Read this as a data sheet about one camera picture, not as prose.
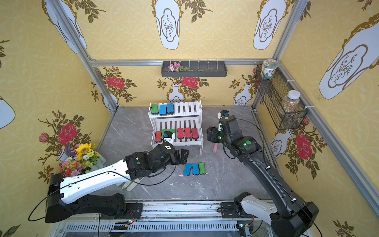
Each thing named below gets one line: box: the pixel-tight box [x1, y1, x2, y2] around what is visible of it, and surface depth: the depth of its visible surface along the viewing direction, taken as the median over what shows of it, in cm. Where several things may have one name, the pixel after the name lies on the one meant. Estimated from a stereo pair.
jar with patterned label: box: [260, 58, 279, 80], surface depth 87 cm
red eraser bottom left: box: [154, 131, 162, 142], surface depth 87 cm
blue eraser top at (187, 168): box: [183, 162, 192, 176], surface depth 87 cm
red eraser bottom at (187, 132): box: [184, 127, 191, 138], surface depth 90 cm
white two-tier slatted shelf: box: [148, 99, 204, 156], surface depth 87 cm
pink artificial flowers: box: [167, 62, 192, 72], surface depth 89 cm
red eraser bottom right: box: [190, 128, 199, 139], surface depth 90 cm
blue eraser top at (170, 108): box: [167, 103, 175, 114], surface depth 82 cm
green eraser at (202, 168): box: [198, 161, 206, 175], surface depth 89 cm
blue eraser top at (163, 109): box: [159, 104, 167, 116], surface depth 81 cm
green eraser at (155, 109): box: [151, 103, 159, 116], surface depth 82 cm
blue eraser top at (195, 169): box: [191, 162, 200, 176], surface depth 89 cm
